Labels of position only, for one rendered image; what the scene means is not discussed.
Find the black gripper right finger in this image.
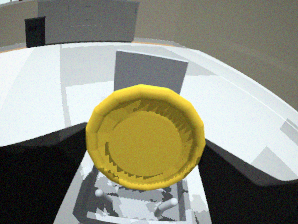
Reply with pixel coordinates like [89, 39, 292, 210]
[198, 137, 298, 224]

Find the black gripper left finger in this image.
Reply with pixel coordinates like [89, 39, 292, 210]
[0, 121, 88, 224]

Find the yellow plate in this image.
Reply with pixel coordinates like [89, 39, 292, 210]
[86, 84, 205, 190]

